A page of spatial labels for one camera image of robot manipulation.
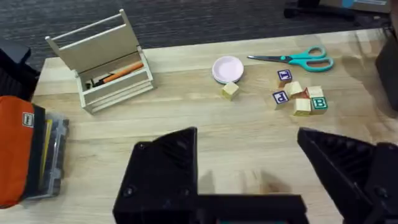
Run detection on white wooden tool box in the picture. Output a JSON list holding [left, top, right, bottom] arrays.
[[45, 8, 155, 115]]

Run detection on black bag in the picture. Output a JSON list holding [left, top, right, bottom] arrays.
[[0, 40, 41, 102]]

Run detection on black case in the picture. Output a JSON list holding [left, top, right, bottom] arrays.
[[374, 29, 398, 119]]

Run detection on orange zip bag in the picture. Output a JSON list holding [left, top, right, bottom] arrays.
[[0, 95, 46, 208]]

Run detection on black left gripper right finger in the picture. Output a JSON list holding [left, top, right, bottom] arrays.
[[297, 127, 398, 224]]

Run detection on clear plastic organizer box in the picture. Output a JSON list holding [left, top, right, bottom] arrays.
[[39, 112, 70, 200]]

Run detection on teal handled scissors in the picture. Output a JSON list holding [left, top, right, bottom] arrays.
[[247, 45, 335, 73]]

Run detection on plain wooden toy block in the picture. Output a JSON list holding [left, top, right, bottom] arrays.
[[221, 81, 240, 101]]

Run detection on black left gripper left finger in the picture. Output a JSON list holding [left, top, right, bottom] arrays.
[[112, 126, 199, 224]]

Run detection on heap of letter blocks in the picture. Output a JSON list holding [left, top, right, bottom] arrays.
[[272, 69, 329, 118]]

